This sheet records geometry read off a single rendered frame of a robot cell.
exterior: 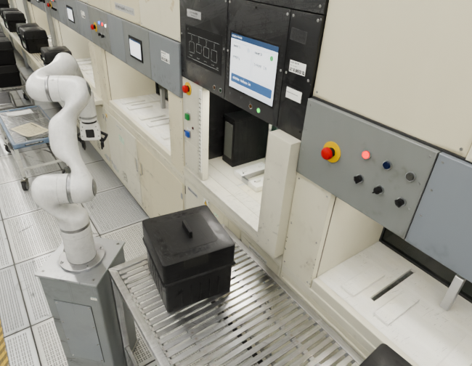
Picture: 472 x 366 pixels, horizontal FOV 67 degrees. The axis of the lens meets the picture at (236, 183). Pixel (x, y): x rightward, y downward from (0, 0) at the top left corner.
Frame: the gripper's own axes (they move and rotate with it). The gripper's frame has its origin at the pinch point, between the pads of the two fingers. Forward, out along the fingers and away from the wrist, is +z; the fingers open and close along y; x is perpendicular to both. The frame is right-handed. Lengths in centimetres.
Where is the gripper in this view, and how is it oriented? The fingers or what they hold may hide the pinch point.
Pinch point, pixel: (93, 147)
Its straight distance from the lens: 212.5
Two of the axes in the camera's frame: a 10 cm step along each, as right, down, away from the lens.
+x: -1.8, -5.3, 8.3
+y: 9.8, -0.5, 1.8
